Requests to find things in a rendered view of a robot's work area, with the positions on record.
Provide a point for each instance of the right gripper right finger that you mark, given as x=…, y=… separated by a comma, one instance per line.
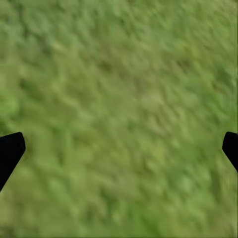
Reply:
x=230, y=148

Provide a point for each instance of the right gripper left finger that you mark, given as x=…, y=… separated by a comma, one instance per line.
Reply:
x=12, y=148

